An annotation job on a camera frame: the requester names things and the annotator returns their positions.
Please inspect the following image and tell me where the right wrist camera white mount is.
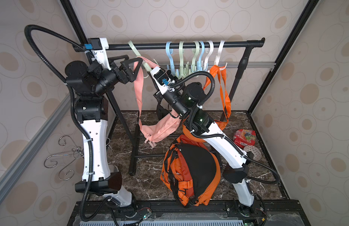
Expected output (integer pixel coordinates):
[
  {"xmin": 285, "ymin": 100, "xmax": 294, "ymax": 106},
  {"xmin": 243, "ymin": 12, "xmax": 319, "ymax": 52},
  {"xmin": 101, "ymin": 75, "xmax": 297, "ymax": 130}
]
[{"xmin": 150, "ymin": 66, "xmax": 175, "ymax": 94}]

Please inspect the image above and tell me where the black corner frame post left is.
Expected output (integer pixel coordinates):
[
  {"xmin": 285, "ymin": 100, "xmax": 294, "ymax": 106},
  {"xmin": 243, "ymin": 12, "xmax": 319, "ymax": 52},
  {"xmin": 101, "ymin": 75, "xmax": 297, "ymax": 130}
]
[{"xmin": 59, "ymin": 0, "xmax": 88, "ymax": 44}]

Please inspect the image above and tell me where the red snack packet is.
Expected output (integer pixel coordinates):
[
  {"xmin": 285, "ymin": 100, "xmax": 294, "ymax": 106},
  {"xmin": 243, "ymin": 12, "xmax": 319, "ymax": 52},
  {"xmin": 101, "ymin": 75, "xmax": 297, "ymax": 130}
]
[{"xmin": 233, "ymin": 129, "xmax": 256, "ymax": 149}]

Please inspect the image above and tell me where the orange sling bag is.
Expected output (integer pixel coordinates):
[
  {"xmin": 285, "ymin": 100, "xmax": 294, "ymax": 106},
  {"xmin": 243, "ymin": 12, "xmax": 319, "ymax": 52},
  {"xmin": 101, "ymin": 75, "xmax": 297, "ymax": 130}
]
[{"xmin": 183, "ymin": 65, "xmax": 231, "ymax": 143}]

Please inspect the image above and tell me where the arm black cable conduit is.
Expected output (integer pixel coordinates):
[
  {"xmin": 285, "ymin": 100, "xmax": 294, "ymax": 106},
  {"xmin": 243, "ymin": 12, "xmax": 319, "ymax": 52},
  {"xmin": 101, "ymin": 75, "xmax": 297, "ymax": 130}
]
[
  {"xmin": 167, "ymin": 70, "xmax": 282, "ymax": 186},
  {"xmin": 24, "ymin": 24, "xmax": 113, "ymax": 223}
]

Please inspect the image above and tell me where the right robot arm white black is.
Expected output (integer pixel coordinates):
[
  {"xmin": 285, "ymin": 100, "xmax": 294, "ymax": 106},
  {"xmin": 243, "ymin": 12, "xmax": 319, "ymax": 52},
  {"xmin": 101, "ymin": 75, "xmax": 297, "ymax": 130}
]
[{"xmin": 157, "ymin": 82, "xmax": 255, "ymax": 208}]

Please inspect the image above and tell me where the pink sling bag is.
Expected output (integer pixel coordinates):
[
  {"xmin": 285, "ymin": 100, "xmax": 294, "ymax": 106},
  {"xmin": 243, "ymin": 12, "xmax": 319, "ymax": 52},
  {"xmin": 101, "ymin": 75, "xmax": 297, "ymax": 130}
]
[{"xmin": 133, "ymin": 56, "xmax": 183, "ymax": 147}]

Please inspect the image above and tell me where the chrome jewelry stand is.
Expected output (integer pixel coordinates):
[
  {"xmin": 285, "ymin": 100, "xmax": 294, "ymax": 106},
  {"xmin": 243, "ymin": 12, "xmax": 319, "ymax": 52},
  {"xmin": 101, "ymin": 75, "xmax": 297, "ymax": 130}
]
[{"xmin": 43, "ymin": 135, "xmax": 84, "ymax": 181}]

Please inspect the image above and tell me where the black corner frame post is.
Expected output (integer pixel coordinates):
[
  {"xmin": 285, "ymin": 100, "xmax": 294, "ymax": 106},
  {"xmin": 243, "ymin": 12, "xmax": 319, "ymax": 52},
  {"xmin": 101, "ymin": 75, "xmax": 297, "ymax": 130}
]
[
  {"xmin": 247, "ymin": 0, "xmax": 320, "ymax": 115},
  {"xmin": 59, "ymin": 0, "xmax": 88, "ymax": 44}
]

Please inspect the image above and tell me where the orange backpack bottom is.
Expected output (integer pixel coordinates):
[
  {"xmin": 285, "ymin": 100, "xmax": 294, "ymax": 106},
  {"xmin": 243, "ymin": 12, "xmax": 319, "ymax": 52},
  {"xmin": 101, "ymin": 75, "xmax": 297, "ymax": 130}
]
[{"xmin": 160, "ymin": 135, "xmax": 221, "ymax": 209}]

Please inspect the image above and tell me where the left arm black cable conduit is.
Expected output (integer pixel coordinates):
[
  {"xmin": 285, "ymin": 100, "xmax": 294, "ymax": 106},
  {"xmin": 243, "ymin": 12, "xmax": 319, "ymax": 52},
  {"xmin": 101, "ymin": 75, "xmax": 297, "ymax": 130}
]
[{"xmin": 24, "ymin": 24, "xmax": 113, "ymax": 223}]

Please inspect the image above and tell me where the aluminium rail left wall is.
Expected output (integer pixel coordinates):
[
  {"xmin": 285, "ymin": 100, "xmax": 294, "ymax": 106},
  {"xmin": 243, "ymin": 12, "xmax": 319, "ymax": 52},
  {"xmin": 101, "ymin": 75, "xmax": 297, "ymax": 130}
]
[{"xmin": 0, "ymin": 95, "xmax": 70, "ymax": 205}]

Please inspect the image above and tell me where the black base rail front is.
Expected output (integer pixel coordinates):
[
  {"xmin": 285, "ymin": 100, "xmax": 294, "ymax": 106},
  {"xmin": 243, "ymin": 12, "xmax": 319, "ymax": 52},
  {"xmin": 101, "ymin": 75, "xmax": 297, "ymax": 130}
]
[{"xmin": 68, "ymin": 200, "xmax": 310, "ymax": 226}]

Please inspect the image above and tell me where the dark grey clothes rack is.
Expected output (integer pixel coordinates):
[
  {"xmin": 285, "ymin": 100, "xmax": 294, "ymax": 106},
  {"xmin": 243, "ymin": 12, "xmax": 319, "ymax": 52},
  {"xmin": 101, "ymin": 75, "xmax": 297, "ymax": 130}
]
[{"xmin": 105, "ymin": 38, "xmax": 271, "ymax": 176}]

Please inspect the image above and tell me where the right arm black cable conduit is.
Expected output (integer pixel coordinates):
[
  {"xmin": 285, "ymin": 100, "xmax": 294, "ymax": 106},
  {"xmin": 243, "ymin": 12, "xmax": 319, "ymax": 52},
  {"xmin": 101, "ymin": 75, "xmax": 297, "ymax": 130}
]
[{"xmin": 167, "ymin": 70, "xmax": 282, "ymax": 186}]

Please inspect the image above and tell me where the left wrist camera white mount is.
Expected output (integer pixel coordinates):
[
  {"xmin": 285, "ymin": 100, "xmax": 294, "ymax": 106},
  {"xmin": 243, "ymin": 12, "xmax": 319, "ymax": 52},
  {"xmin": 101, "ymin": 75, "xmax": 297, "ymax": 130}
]
[{"xmin": 84, "ymin": 38, "xmax": 111, "ymax": 70}]

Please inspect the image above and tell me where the black corner frame post right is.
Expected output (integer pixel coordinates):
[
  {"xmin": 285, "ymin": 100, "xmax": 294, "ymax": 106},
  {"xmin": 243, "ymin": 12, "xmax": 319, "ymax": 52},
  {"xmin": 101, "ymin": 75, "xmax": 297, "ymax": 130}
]
[{"xmin": 247, "ymin": 0, "xmax": 320, "ymax": 115}]

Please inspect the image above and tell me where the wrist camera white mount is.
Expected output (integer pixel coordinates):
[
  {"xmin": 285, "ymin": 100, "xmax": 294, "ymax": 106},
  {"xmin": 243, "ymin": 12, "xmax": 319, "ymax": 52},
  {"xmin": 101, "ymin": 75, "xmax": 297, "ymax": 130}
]
[
  {"xmin": 84, "ymin": 38, "xmax": 111, "ymax": 70},
  {"xmin": 150, "ymin": 66, "xmax": 175, "ymax": 94}
]

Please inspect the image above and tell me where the patterned round ball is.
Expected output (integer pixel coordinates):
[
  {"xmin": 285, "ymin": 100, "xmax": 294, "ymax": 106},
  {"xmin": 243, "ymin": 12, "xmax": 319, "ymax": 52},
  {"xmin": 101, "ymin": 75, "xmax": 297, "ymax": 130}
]
[{"xmin": 244, "ymin": 145, "xmax": 262, "ymax": 161}]

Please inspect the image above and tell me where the light blue hook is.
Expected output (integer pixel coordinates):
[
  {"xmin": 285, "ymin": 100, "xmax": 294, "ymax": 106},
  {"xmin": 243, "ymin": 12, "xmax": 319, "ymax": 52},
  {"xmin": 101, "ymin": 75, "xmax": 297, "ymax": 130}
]
[
  {"xmin": 197, "ymin": 41, "xmax": 205, "ymax": 71},
  {"xmin": 165, "ymin": 41, "xmax": 176, "ymax": 75}
]

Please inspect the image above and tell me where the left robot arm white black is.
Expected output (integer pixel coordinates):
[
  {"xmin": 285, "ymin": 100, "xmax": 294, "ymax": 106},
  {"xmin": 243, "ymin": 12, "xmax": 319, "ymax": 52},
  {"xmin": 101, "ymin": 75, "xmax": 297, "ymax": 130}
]
[{"xmin": 65, "ymin": 55, "xmax": 143, "ymax": 207}]

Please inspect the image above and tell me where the light green hook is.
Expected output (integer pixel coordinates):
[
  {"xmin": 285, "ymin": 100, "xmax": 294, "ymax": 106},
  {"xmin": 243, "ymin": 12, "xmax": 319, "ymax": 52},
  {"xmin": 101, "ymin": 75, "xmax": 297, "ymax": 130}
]
[
  {"xmin": 128, "ymin": 40, "xmax": 157, "ymax": 77},
  {"xmin": 191, "ymin": 41, "xmax": 200, "ymax": 73},
  {"xmin": 178, "ymin": 41, "xmax": 188, "ymax": 79}
]

